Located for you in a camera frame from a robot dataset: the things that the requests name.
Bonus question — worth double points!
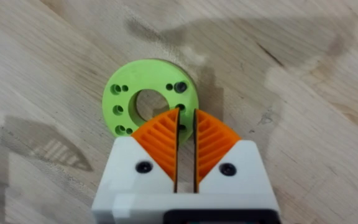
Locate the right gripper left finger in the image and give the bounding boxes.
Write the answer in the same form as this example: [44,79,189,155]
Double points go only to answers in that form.
[96,107,181,196]

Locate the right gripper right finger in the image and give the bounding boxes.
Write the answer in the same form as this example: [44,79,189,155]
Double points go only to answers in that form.
[193,108,275,195]

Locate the black screw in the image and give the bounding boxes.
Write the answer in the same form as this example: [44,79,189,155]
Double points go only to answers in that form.
[173,81,188,94]

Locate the green disc with holes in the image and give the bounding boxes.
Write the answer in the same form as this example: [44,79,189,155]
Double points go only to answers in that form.
[101,58,200,146]

